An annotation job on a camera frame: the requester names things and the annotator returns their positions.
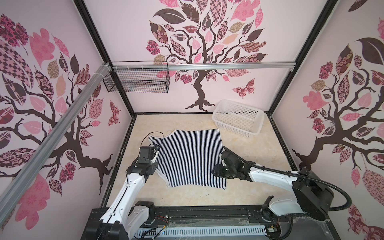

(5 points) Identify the black wire mesh basket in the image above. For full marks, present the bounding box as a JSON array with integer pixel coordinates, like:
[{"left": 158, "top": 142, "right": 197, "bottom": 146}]
[{"left": 103, "top": 60, "right": 171, "bottom": 94}]

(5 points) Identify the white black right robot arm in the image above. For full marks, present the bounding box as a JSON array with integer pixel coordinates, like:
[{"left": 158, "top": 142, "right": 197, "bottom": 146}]
[{"left": 212, "top": 147, "right": 334, "bottom": 222}]

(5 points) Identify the blue white striped tank top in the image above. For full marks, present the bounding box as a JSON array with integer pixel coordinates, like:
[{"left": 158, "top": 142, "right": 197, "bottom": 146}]
[{"left": 149, "top": 129, "right": 227, "bottom": 190}]

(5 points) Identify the black right frame post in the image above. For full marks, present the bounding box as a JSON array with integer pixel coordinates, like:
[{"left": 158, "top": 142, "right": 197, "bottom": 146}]
[{"left": 267, "top": 0, "right": 339, "bottom": 118}]

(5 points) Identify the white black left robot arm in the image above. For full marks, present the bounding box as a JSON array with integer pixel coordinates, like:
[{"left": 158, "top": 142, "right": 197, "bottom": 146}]
[{"left": 81, "top": 145, "right": 160, "bottom": 240}]

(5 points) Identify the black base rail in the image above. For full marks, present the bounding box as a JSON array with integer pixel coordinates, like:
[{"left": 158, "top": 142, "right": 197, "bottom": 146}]
[{"left": 86, "top": 204, "right": 328, "bottom": 224}]

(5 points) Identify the black metal frame post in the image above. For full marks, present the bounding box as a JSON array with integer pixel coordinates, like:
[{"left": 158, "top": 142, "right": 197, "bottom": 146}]
[{"left": 73, "top": 0, "right": 136, "bottom": 118}]

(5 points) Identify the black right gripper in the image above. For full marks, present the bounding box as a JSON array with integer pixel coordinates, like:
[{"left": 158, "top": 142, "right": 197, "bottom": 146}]
[{"left": 209, "top": 164, "right": 236, "bottom": 178}]

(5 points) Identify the silver aluminium rail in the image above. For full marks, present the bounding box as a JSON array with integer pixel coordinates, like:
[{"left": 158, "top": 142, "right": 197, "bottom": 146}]
[
  {"left": 1, "top": 63, "right": 111, "bottom": 224},
  {"left": 113, "top": 61, "right": 296, "bottom": 71}
]

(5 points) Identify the white slotted cable duct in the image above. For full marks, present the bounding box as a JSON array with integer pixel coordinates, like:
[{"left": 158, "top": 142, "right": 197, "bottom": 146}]
[{"left": 134, "top": 226, "right": 267, "bottom": 240}]

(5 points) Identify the silver aluminium left rail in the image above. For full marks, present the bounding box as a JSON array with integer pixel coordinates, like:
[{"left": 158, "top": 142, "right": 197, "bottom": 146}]
[{"left": 1, "top": 63, "right": 111, "bottom": 224}]

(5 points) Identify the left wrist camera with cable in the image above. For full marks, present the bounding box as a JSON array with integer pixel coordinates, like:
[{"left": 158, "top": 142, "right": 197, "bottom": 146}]
[{"left": 141, "top": 131, "right": 164, "bottom": 163}]

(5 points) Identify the white plastic laundry basket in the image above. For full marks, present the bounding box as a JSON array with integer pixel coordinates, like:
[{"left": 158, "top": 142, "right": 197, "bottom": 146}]
[{"left": 212, "top": 100, "right": 265, "bottom": 138}]

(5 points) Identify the silver aluminium back rail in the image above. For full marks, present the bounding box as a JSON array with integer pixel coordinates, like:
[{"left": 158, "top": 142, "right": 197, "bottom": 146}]
[{"left": 113, "top": 61, "right": 296, "bottom": 71}]

